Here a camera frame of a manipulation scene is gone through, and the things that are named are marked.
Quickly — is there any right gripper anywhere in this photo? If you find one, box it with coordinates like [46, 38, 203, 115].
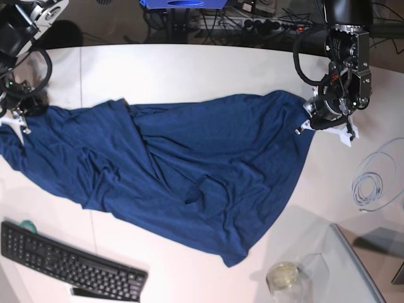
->
[6, 94, 49, 116]

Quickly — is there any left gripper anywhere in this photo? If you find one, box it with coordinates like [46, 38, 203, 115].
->
[303, 96, 347, 131]

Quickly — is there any dark blue t-shirt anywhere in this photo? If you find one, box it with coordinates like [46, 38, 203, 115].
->
[1, 90, 313, 267]

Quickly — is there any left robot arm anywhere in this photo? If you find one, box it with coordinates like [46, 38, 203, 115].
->
[293, 1, 373, 134]

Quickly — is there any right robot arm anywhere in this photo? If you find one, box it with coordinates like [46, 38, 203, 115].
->
[1, 0, 69, 119]

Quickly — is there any white power strip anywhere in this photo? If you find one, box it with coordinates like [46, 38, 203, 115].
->
[196, 16, 314, 33]

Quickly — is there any green tape roll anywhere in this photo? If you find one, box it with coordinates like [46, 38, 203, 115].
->
[20, 220, 37, 234]

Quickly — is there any blue box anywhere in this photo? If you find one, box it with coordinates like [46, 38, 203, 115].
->
[140, 0, 227, 9]

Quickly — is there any clear glass jar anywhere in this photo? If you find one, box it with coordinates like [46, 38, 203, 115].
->
[266, 262, 304, 303]

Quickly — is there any black computer keyboard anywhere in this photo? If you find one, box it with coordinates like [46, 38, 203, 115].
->
[1, 221, 148, 302]

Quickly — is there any coiled white cable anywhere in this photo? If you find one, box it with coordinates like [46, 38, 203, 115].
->
[351, 136, 404, 213]

